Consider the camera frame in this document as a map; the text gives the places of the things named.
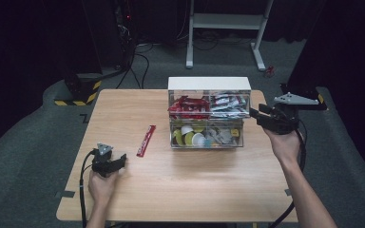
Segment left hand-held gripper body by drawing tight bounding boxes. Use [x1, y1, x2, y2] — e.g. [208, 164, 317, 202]
[90, 142, 114, 179]

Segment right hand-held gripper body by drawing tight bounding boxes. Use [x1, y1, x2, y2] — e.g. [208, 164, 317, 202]
[264, 91, 320, 136]

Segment red stick sachet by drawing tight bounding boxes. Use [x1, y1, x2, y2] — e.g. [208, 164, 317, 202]
[135, 124, 157, 159]

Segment clear drawer of sachets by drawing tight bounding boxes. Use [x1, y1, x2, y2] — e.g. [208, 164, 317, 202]
[167, 89, 252, 121]

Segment clear organizer with white lid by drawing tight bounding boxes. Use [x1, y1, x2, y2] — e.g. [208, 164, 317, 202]
[166, 76, 253, 150]

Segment pile of red sachets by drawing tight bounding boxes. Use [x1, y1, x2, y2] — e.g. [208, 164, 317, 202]
[167, 94, 211, 120]

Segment person's left hand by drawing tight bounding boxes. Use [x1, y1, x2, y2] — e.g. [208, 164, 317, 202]
[87, 170, 122, 205]

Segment person's right hand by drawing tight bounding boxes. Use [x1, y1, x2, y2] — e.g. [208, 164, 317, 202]
[263, 127, 303, 166]

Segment pile of silver sachets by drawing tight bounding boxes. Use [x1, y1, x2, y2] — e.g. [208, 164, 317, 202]
[209, 91, 250, 120]

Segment black base with yellow mark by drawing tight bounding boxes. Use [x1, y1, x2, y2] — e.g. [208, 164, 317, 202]
[279, 83, 329, 111]

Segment small red floor object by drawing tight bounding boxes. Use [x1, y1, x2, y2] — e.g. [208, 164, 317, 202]
[263, 65, 276, 79]

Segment heap of small clear packets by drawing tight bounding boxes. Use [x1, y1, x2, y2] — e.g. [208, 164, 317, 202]
[208, 126, 241, 147]

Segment clear drawer of capsules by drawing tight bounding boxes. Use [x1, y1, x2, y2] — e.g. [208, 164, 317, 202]
[169, 119, 245, 149]

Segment heap of small capsule cups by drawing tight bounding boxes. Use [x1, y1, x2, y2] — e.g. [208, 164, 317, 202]
[171, 124, 211, 148]

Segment black yellow striped stand base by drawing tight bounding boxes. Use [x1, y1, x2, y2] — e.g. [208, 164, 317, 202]
[53, 71, 104, 107]

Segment dark equipment rack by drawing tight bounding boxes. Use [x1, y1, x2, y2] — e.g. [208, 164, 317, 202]
[113, 0, 138, 71]

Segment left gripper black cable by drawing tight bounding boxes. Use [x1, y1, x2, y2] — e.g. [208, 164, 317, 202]
[78, 149, 96, 228]

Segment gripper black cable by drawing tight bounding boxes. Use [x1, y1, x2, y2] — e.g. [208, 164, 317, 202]
[78, 149, 96, 228]
[267, 119, 308, 228]

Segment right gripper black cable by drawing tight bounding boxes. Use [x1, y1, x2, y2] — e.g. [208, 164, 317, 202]
[267, 119, 308, 228]

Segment dark cables under stand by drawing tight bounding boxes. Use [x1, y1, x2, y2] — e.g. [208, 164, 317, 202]
[192, 29, 253, 51]

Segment black floor cables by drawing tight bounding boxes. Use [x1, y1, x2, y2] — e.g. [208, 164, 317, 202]
[115, 43, 155, 90]

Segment white metal stand frame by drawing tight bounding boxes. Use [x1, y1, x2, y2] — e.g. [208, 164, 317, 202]
[185, 0, 275, 72]

